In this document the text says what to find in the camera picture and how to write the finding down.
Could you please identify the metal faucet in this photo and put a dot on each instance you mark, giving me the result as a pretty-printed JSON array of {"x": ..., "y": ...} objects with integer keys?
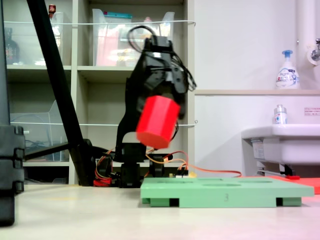
[{"x": 313, "y": 53}]

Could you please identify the small clear bottle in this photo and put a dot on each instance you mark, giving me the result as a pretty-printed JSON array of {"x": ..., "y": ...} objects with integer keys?
[{"x": 280, "y": 116}]

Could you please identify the small red-capped bottle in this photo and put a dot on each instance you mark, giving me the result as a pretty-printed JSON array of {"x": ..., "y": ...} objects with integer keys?
[{"x": 52, "y": 10}]

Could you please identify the notched black stack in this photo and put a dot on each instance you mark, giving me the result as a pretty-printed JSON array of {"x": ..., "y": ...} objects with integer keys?
[{"x": 11, "y": 175}]

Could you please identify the white pump soap bottle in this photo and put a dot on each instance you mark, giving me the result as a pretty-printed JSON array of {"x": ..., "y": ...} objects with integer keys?
[{"x": 287, "y": 75}]

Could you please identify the clear plastic storage bin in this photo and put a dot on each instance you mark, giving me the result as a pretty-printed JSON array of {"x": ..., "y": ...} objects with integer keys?
[
  {"x": 110, "y": 37},
  {"x": 30, "y": 50},
  {"x": 32, "y": 140}
]

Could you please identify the beige shelf unit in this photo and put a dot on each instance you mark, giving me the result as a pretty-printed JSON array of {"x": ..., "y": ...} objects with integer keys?
[{"x": 75, "y": 75}]

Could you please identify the dark glass bottle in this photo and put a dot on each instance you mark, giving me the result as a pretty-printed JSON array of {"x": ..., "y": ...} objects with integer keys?
[{"x": 12, "y": 50}]

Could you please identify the black tripod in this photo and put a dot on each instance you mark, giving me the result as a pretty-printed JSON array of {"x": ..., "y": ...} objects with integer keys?
[{"x": 57, "y": 75}]

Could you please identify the large orange flat block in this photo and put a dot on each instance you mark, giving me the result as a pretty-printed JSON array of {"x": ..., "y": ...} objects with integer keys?
[{"x": 312, "y": 183}]

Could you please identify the red octagonal pillar block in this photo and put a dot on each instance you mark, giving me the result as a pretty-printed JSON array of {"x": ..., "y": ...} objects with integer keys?
[{"x": 157, "y": 122}]

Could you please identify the red base clamp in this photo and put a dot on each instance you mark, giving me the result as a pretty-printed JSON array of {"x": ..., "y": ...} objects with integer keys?
[{"x": 102, "y": 182}]

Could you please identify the white wall pipe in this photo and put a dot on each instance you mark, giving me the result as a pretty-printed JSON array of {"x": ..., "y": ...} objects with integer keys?
[{"x": 306, "y": 22}]

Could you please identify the white wall label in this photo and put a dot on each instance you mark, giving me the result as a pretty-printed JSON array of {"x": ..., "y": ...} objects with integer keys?
[{"x": 312, "y": 111}]

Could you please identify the white sink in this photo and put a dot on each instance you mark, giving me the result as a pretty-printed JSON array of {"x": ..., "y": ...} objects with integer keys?
[{"x": 287, "y": 142}]

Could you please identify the green shape sorter board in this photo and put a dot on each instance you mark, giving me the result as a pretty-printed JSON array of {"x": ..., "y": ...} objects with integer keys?
[{"x": 225, "y": 192}]

